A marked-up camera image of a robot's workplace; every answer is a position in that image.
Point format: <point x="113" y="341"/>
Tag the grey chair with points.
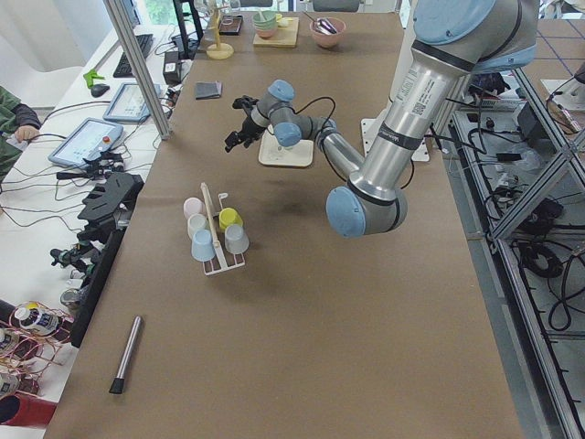
<point x="336" y="5"/>

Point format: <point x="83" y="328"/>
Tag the stacked green bowls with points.
<point x="265" y="23"/>

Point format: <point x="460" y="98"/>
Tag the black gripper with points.
<point x="247" y="127"/>

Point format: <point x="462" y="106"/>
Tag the aluminium frame post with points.
<point x="130" y="46"/>

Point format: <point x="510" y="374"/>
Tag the green clamp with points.
<point x="91" y="76"/>

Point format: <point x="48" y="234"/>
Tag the wooden cutting board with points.
<point x="284" y="37"/>

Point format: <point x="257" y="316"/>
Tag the blue teach pendant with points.
<point x="127" y="105"/>
<point x="92" y="138"/>

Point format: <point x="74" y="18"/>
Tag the metal cylinder tool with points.
<point x="118" y="382"/>

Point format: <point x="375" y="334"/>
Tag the pink cup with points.
<point x="193" y="206"/>

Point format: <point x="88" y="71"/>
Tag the light blue cup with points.
<point x="202" y="247"/>

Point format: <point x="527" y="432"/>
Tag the black glass rack tray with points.
<point x="230" y="25"/>

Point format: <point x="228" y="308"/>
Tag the blue teach pendant far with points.
<point x="127" y="105"/>

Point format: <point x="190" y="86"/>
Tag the black computer mouse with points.
<point x="98" y="90"/>

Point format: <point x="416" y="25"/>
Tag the blue teach pendant near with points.
<point x="92" y="138"/>

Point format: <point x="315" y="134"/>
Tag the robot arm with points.
<point x="452" y="39"/>

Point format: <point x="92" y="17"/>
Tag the white wire cup rack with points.
<point x="234" y="261"/>

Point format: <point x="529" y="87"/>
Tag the cream rabbit tray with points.
<point x="271" y="153"/>

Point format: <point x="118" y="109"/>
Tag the wooden mug tree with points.
<point x="215" y="10"/>

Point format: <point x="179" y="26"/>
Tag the grey cup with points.
<point x="236" y="239"/>

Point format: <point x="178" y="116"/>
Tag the metal scoop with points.
<point x="322" y="25"/>

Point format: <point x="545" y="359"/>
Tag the yellow cup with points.
<point x="228" y="217"/>

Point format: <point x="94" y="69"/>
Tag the white cup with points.
<point x="195" y="223"/>

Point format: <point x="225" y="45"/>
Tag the black small box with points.
<point x="172" y="69"/>

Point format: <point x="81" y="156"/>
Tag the folded grey cloth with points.
<point x="208" y="90"/>

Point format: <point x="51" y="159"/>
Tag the pink bowl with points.
<point x="329" y="41"/>

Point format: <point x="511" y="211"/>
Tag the person hand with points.
<point x="26" y="133"/>

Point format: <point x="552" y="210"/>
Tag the black plastic bracket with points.
<point x="120" y="189"/>

